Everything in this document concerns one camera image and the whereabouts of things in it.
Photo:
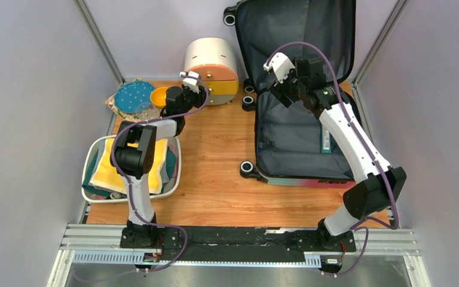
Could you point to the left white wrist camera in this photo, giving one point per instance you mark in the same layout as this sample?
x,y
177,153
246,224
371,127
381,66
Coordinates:
x,y
191,81

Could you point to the blue polka dot plate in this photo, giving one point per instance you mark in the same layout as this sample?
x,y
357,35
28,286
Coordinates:
x,y
131,95

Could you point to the pink and teal kids suitcase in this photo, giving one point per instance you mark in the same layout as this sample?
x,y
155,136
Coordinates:
x,y
287,140

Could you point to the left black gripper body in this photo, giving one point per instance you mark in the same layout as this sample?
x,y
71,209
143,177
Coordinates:
x,y
192,99

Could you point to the dark green garment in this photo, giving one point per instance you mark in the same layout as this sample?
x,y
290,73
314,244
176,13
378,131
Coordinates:
x,y
93,192

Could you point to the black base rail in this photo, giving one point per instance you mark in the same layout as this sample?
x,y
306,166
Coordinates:
x,y
237,245

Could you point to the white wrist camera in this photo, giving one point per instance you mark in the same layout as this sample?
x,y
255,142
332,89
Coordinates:
x,y
191,81
281,65

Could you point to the clear glass cup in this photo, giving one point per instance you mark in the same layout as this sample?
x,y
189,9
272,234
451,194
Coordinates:
x,y
146,111

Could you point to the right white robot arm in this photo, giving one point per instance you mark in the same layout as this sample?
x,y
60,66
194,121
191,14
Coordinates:
x,y
378,184

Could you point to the grey garment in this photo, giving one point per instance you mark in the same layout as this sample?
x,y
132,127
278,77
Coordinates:
x,y
100,149

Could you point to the yellow bowl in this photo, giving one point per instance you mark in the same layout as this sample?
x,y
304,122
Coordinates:
x,y
158,97

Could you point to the yellow towel white trim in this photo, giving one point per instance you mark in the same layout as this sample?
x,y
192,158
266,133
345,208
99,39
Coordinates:
x,y
107,177

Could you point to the teal tube with barcode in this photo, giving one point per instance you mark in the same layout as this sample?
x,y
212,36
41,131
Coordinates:
x,y
326,140

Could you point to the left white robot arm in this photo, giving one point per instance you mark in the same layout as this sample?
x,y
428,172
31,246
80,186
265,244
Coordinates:
x,y
132,155

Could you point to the round pastel drawer cabinet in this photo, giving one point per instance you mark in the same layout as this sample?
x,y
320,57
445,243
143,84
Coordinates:
x,y
216,63

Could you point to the floral patterned placemat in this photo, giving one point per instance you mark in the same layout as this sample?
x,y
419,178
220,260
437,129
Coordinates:
x,y
128,117

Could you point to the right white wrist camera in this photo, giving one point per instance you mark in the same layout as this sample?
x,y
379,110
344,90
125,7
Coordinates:
x,y
281,65

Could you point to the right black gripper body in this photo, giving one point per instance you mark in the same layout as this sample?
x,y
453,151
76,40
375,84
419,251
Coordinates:
x,y
293,88

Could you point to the white plastic basin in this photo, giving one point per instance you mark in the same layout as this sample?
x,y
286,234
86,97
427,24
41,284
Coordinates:
x,y
92,151

